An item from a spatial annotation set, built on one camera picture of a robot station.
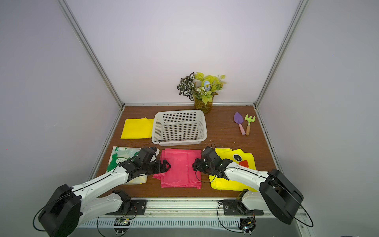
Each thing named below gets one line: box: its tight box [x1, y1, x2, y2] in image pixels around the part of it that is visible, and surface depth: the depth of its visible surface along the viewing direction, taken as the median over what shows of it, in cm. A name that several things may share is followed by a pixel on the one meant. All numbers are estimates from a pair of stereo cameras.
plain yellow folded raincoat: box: [120, 117, 155, 140], surface depth 108 cm
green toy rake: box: [244, 114, 257, 136], surface depth 112 cm
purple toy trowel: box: [233, 112, 247, 136], surface depth 113 cm
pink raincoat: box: [152, 148, 202, 190], surface depth 83 cm
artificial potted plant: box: [176, 72, 228, 115], surface depth 102 cm
